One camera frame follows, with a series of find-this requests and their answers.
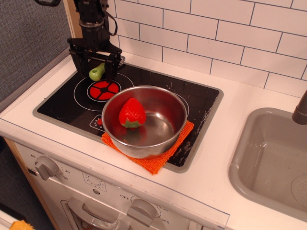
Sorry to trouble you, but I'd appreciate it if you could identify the orange yellow object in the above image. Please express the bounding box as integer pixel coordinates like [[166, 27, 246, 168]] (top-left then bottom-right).
[[9, 220, 34, 230]]

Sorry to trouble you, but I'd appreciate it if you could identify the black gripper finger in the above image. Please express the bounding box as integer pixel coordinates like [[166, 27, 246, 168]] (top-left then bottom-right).
[[105, 54, 120, 83], [70, 50, 89, 77]]

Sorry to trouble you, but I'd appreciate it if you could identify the grey oven door handle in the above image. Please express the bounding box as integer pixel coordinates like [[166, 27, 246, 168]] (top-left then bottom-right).
[[67, 198, 131, 230]]

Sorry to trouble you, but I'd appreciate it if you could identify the green handled spatula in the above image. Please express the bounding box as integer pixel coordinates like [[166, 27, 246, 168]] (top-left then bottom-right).
[[89, 63, 105, 81]]

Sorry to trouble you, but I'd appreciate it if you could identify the silver metal pot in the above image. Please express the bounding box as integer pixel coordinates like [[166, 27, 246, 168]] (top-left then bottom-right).
[[102, 86, 187, 159]]

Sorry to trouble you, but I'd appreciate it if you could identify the grey oven knob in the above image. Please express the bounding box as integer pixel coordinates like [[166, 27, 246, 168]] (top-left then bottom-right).
[[127, 199, 157, 227]]

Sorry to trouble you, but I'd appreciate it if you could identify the red toy strawberry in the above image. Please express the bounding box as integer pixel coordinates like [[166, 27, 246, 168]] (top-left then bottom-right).
[[118, 97, 146, 128]]

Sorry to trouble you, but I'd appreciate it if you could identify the grey sink basin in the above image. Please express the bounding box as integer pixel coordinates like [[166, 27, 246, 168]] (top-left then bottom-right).
[[229, 108, 307, 221]]

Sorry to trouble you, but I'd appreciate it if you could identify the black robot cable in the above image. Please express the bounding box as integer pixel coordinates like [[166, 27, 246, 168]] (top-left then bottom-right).
[[104, 11, 118, 36]]

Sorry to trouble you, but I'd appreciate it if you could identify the grey faucet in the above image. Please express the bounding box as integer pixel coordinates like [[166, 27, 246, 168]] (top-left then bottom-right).
[[292, 91, 307, 125]]

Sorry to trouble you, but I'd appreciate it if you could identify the black toy stovetop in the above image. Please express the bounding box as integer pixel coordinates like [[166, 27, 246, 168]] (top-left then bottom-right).
[[33, 64, 223, 173]]

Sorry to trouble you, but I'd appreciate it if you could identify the wooden side post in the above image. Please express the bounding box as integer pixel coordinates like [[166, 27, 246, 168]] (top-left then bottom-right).
[[63, 0, 83, 38]]

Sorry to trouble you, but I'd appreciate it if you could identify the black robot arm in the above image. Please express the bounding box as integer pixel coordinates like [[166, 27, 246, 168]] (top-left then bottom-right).
[[68, 0, 122, 82]]

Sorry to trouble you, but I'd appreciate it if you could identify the orange cloth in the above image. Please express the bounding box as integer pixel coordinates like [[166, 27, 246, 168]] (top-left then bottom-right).
[[101, 121, 194, 175]]

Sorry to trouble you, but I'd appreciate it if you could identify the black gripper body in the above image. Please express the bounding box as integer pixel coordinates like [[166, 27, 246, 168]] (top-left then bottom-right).
[[67, 26, 123, 65]]

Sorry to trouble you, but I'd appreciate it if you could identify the grey timer knob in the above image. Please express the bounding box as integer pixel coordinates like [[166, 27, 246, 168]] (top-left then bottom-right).
[[35, 156, 59, 181]]

